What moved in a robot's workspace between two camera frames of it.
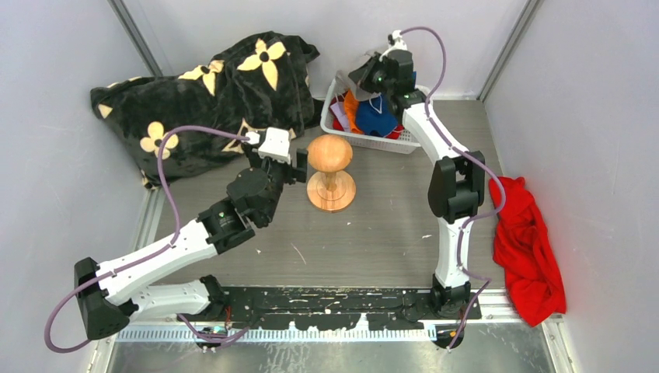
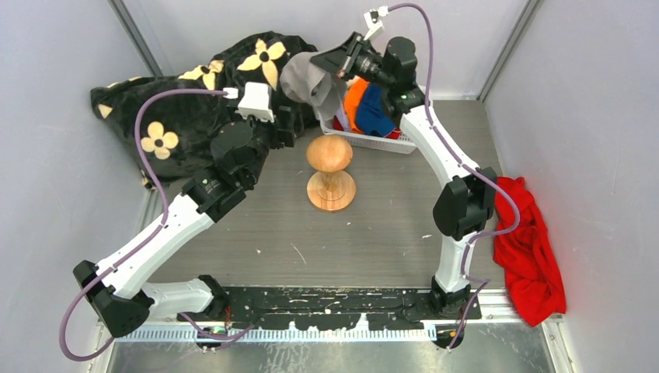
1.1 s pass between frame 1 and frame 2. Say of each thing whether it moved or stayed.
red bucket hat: stayed
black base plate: stayed
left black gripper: moved
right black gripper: moved
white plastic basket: stayed
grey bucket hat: moved
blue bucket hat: stayed
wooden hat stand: stayed
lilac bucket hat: stayed
